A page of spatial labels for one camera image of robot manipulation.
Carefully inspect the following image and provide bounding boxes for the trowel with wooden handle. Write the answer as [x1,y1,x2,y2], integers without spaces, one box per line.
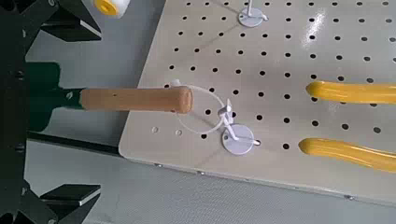
[27,62,194,133]

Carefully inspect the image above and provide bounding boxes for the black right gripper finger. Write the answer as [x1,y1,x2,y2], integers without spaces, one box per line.
[18,184,102,224]
[18,0,102,45]

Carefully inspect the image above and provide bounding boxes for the white pegboard hook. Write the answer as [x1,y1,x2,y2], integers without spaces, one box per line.
[221,98,262,156]
[237,0,269,28]

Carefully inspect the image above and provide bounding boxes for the grey display stand panel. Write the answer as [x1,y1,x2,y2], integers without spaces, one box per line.
[24,0,166,153]

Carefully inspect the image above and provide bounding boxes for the pliers with yellow handles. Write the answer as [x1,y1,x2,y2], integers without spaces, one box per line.
[298,79,396,174]

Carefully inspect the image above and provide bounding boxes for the beige perforated pegboard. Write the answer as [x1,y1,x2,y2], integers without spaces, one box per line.
[118,0,396,208]

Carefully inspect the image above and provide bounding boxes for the yellow handled white paint roller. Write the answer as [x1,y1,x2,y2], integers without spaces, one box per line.
[92,0,131,18]

